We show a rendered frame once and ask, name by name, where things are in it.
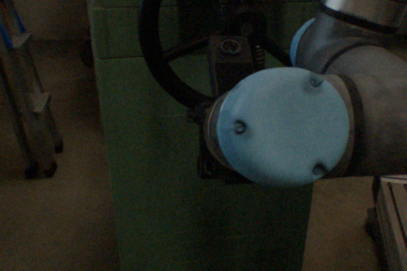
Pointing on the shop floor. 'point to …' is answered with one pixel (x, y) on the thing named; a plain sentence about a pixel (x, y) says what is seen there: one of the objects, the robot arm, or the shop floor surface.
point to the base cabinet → (187, 183)
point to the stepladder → (40, 102)
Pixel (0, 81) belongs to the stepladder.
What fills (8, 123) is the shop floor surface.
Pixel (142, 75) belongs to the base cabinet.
